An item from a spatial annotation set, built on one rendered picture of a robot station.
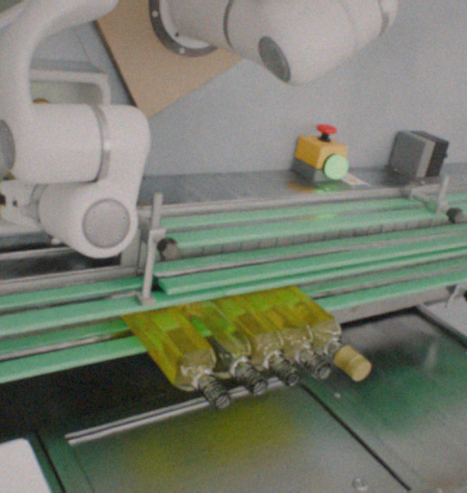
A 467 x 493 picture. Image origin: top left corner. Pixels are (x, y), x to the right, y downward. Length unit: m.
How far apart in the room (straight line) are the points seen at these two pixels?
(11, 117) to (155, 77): 0.42
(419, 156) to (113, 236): 0.86
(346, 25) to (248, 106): 0.41
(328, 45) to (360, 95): 0.56
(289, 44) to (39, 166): 0.31
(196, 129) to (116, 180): 0.47
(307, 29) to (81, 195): 0.31
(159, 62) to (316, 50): 0.32
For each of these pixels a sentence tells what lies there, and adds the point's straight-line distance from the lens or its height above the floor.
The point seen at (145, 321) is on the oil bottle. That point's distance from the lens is 0.90.
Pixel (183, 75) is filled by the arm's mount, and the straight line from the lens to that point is 1.00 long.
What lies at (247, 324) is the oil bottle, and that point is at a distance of 0.91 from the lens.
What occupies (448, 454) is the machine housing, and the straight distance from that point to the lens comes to 1.12.
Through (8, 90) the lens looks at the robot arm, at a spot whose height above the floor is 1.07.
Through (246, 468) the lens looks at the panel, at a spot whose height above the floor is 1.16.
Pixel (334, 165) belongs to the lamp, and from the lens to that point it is 1.15.
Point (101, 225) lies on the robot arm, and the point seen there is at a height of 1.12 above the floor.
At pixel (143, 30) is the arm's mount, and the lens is 0.95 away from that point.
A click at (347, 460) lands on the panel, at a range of 0.97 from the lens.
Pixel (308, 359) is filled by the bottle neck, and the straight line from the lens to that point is 0.91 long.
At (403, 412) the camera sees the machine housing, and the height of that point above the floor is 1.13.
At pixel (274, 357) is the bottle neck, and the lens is 0.88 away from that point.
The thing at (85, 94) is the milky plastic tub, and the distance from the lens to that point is 0.92.
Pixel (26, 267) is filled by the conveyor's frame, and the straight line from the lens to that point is 0.93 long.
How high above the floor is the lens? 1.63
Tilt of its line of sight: 46 degrees down
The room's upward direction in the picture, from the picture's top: 130 degrees clockwise
